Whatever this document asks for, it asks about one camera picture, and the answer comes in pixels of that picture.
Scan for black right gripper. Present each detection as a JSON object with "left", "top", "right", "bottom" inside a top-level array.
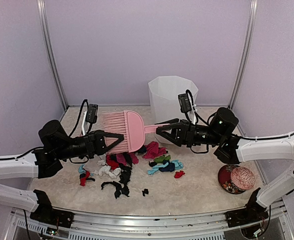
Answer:
[{"left": 154, "top": 118, "right": 224, "bottom": 149}]

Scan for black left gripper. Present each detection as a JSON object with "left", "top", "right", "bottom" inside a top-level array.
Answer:
[{"left": 55, "top": 129, "right": 124, "bottom": 160}]

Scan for pink plastic hand brush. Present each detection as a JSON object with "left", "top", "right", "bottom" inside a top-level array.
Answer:
[{"left": 102, "top": 110, "right": 164, "bottom": 154}]

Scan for translucent white waste bin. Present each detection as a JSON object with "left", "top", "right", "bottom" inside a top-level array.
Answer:
[{"left": 147, "top": 76, "right": 199, "bottom": 143}]

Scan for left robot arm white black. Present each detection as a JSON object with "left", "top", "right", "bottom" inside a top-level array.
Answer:
[{"left": 0, "top": 119, "right": 124, "bottom": 223}]

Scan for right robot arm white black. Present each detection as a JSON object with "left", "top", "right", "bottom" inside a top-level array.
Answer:
[{"left": 156, "top": 90, "right": 294, "bottom": 222}]

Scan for red paper scrap centre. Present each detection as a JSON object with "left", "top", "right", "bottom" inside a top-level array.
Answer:
[{"left": 105, "top": 154, "right": 119, "bottom": 170}]

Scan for white paper scrap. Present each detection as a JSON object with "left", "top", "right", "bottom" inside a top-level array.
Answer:
[{"left": 94, "top": 160, "right": 121, "bottom": 179}]

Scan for green paper scrap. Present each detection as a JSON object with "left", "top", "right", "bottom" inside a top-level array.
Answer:
[{"left": 154, "top": 154, "right": 171, "bottom": 164}]

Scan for navy paper scrap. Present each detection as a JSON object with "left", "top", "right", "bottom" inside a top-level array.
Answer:
[{"left": 137, "top": 145, "right": 147, "bottom": 155}]

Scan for small red paper scrap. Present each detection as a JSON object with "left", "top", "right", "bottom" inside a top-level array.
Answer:
[{"left": 174, "top": 170, "right": 185, "bottom": 179}]

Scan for black paper scrap strip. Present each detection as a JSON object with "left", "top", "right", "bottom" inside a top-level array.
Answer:
[{"left": 101, "top": 181, "right": 130, "bottom": 199}]

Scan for small black paper scrap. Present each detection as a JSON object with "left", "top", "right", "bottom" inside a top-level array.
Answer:
[{"left": 142, "top": 188, "right": 149, "bottom": 197}]

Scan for dark red patterned round dish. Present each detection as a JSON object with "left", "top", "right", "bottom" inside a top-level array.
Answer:
[{"left": 218, "top": 164, "right": 245, "bottom": 195}]

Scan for pink patterned small bowl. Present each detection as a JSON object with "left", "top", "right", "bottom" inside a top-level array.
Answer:
[{"left": 231, "top": 166, "right": 256, "bottom": 191}]

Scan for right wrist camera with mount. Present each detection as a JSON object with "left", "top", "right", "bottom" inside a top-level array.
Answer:
[{"left": 178, "top": 93, "right": 199, "bottom": 124}]

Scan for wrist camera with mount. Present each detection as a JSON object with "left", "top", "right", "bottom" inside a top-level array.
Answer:
[
  {"left": 81, "top": 104, "right": 98, "bottom": 136},
  {"left": 178, "top": 93, "right": 199, "bottom": 124}
]

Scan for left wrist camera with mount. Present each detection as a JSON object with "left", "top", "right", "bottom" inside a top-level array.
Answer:
[{"left": 81, "top": 104, "right": 98, "bottom": 136}]

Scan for front aluminium rail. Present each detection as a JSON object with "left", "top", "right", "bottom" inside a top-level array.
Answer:
[{"left": 3, "top": 200, "right": 294, "bottom": 240}]

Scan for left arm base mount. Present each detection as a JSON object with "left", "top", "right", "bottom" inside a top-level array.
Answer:
[{"left": 29, "top": 189, "right": 74, "bottom": 229}]

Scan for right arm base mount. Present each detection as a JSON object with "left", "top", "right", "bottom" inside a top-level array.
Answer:
[{"left": 225, "top": 188, "right": 269, "bottom": 228}]

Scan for right aluminium frame post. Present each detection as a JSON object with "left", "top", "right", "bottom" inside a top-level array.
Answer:
[{"left": 228, "top": 0, "right": 259, "bottom": 109}]

